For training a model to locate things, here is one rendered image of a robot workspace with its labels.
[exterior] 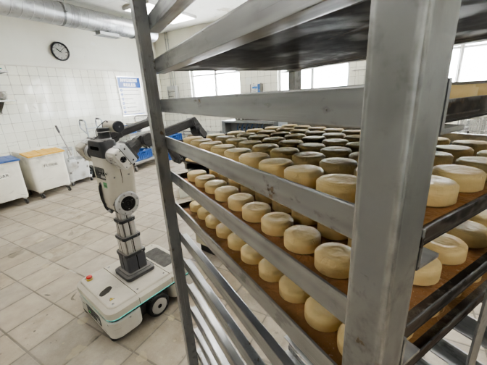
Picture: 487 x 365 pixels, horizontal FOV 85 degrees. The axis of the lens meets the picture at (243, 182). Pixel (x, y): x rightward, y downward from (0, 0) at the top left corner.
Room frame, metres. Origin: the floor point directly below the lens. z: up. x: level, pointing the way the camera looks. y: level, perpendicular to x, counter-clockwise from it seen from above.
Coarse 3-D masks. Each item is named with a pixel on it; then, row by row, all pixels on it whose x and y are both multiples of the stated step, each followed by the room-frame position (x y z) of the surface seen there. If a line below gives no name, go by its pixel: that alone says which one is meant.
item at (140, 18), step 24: (144, 0) 0.68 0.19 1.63; (144, 24) 0.67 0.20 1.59; (144, 48) 0.67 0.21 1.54; (144, 72) 0.67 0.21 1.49; (168, 168) 0.68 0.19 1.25; (168, 192) 0.67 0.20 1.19; (168, 216) 0.67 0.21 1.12; (168, 240) 0.68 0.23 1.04; (192, 336) 0.67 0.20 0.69; (192, 360) 0.67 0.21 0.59
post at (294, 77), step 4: (288, 72) 0.91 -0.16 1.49; (292, 72) 0.89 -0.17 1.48; (296, 72) 0.89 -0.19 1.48; (300, 72) 0.90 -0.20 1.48; (288, 76) 0.91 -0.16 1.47; (292, 76) 0.89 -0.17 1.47; (296, 76) 0.89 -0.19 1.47; (300, 76) 0.90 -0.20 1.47; (288, 80) 0.91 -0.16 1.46; (292, 80) 0.89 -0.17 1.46; (296, 80) 0.89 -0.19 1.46; (300, 80) 0.90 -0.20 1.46; (288, 84) 0.91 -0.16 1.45; (292, 84) 0.89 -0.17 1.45; (296, 84) 0.89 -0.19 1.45; (300, 84) 0.90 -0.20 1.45; (288, 88) 0.91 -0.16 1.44; (292, 88) 0.89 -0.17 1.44; (296, 88) 0.89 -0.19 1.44; (300, 88) 0.90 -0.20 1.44; (296, 352) 0.90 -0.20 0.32
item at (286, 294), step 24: (192, 216) 0.64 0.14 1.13; (216, 240) 0.50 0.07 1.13; (240, 240) 0.46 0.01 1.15; (240, 264) 0.41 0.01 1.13; (264, 264) 0.38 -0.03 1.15; (264, 288) 0.35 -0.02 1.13; (288, 288) 0.32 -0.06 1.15; (288, 312) 0.30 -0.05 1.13; (312, 312) 0.27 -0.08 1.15; (312, 336) 0.26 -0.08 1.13; (336, 336) 0.25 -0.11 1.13; (336, 360) 0.22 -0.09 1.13
